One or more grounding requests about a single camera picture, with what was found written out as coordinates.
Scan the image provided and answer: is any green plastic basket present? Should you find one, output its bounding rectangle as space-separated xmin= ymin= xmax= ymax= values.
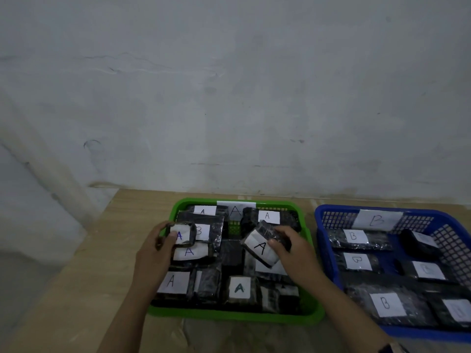
xmin=147 ymin=198 xmax=326 ymax=326

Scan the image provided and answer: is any person's left hand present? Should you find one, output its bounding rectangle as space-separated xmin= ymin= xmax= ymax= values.
xmin=132 ymin=220 xmax=179 ymax=292

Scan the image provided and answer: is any small black packet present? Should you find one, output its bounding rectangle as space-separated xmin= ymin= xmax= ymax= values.
xmin=156 ymin=222 xmax=198 ymax=251

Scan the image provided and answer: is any white paper sign, blue basket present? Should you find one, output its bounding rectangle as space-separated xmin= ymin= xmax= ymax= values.
xmin=353 ymin=209 xmax=404 ymax=230

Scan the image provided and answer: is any person's right hand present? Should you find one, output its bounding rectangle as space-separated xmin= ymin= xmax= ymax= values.
xmin=267 ymin=226 xmax=327 ymax=288

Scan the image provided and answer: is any person's left forearm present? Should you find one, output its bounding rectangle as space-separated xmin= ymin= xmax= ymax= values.
xmin=96 ymin=286 xmax=163 ymax=353

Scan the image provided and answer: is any person's right forearm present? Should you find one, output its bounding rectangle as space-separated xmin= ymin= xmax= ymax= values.
xmin=294 ymin=275 xmax=391 ymax=353

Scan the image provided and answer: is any group of black labelled packets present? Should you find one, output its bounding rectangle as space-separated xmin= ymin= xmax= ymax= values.
xmin=325 ymin=227 xmax=471 ymax=330

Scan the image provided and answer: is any white paper sign, green basket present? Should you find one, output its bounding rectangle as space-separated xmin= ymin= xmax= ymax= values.
xmin=217 ymin=201 xmax=257 ymax=221

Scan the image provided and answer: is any pile of black labelled packets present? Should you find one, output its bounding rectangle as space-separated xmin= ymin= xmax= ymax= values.
xmin=155 ymin=204 xmax=303 ymax=315

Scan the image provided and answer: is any blue plastic basket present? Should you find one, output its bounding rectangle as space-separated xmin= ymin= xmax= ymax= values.
xmin=314 ymin=204 xmax=471 ymax=344

